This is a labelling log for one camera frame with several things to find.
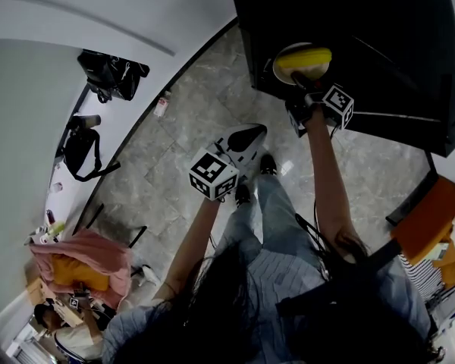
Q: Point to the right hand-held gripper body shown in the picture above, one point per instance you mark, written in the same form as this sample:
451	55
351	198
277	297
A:
339	104

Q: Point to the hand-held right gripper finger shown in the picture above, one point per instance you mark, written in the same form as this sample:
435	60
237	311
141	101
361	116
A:
303	82

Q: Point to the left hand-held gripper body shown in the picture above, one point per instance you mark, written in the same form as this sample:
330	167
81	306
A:
212	173

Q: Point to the yellow corn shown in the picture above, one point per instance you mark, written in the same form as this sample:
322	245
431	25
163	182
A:
305	57

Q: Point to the black fridge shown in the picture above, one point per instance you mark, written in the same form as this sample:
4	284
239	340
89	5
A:
421	32

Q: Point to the person's right forearm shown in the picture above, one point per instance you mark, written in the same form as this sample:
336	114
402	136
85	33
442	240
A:
328	180

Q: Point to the person's left forearm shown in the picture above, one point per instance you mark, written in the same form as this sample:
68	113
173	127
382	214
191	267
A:
197	237

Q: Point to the beige round plate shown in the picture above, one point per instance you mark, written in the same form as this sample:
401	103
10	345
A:
284	75

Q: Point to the person's black left shoe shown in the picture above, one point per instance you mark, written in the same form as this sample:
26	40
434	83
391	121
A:
242	195

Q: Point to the person's black shoe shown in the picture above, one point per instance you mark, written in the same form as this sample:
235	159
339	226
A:
268	164
242	195

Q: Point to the person's black right shoe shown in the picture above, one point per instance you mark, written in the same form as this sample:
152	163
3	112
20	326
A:
268	164

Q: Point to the person's blue jeans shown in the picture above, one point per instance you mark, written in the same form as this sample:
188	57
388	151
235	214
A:
267	218

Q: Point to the black table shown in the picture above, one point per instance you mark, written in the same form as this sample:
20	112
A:
288	10

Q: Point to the white packet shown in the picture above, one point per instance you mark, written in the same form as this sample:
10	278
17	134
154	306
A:
161	107

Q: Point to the person's striped blue shirt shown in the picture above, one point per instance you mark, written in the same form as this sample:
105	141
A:
273	279

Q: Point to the dark metal flask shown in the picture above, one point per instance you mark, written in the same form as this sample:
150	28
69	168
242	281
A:
88	121

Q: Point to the pink cloth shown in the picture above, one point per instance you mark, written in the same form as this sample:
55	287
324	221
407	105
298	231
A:
98	252

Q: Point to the green bottle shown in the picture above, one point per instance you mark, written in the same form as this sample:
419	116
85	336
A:
57	228

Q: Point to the orange cushion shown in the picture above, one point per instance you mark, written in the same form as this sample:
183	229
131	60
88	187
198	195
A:
77	273

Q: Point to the black white striped cloth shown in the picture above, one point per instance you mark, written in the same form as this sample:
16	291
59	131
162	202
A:
421	277

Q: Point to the black metal frame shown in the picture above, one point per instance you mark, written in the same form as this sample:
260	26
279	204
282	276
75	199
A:
413	192

